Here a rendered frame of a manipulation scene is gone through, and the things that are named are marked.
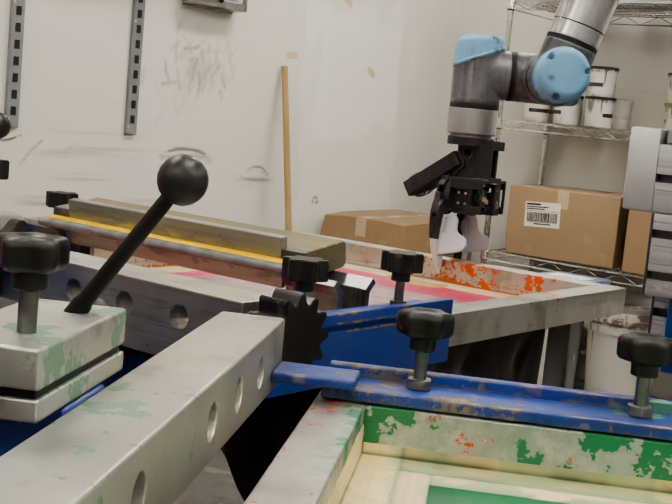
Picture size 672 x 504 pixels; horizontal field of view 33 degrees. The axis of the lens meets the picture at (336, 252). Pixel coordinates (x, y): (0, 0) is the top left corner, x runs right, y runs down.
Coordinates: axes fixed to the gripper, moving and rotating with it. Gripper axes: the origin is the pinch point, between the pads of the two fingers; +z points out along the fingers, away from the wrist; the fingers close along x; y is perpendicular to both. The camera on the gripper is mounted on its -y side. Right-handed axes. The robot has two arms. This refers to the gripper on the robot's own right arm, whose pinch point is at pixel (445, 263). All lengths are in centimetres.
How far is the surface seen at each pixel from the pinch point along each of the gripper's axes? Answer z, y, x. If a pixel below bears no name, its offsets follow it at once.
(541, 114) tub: -29, -133, 275
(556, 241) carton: 21, -114, 263
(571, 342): 11.7, 14.1, 18.2
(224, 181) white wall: 7, -200, 161
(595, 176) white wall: -5, -122, 309
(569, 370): 16.4, 14.1, 18.7
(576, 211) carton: 8, -107, 264
